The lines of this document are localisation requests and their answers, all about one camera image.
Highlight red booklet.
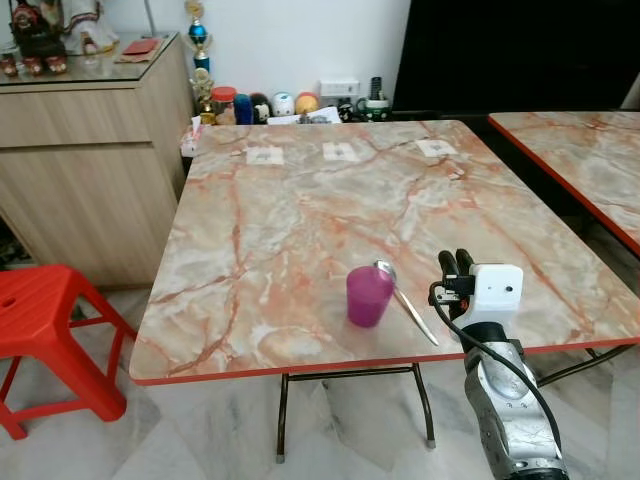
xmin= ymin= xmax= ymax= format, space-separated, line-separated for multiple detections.
xmin=118 ymin=37 xmax=162 ymax=64

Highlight orange round toy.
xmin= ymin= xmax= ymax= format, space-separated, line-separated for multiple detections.
xmin=295 ymin=91 xmax=321 ymax=116

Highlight blue toy container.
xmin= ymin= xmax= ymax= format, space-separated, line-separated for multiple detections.
xmin=234 ymin=94 xmax=254 ymax=125

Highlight purple plastic cup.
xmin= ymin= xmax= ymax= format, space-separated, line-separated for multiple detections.
xmin=346 ymin=265 xmax=395 ymax=329

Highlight red plastic stool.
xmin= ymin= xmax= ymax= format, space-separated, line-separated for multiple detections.
xmin=0 ymin=264 xmax=137 ymax=441

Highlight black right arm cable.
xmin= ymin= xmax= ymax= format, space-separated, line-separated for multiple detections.
xmin=429 ymin=281 xmax=563 ymax=473

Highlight light wooden cabinet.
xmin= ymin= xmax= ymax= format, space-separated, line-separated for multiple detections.
xmin=0 ymin=32 xmax=197 ymax=290

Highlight white paper sheets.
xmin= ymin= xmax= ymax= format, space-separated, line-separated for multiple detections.
xmin=267 ymin=107 xmax=344 ymax=126

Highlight dark seated figurine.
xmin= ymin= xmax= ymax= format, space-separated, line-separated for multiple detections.
xmin=4 ymin=0 xmax=71 ymax=77

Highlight white round toy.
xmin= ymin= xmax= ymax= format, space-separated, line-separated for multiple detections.
xmin=272 ymin=91 xmax=297 ymax=117

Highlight silver metal spoon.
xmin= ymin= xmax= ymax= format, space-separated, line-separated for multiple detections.
xmin=373 ymin=260 xmax=441 ymax=348

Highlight gold and blue trophy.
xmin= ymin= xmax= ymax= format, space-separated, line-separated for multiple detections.
xmin=184 ymin=0 xmax=218 ymax=126

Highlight red lidded jar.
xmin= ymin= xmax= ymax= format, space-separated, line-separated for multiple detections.
xmin=211 ymin=86 xmax=238 ymax=126

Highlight dark metal table legs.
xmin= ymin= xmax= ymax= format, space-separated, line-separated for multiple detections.
xmin=275 ymin=345 xmax=638 ymax=464

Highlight black television screen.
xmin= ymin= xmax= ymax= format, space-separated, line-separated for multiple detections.
xmin=392 ymin=0 xmax=640 ymax=114

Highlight white wall socket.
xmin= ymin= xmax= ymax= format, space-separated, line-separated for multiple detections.
xmin=319 ymin=78 xmax=361 ymax=99

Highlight dark mug with remote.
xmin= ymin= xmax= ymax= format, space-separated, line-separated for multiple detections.
xmin=357 ymin=76 xmax=393 ymax=122

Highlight black round toy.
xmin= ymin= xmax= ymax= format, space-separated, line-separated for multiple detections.
xmin=250 ymin=92 xmax=274 ymax=124

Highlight white robed figurine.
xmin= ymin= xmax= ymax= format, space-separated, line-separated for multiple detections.
xmin=60 ymin=0 xmax=120 ymax=57

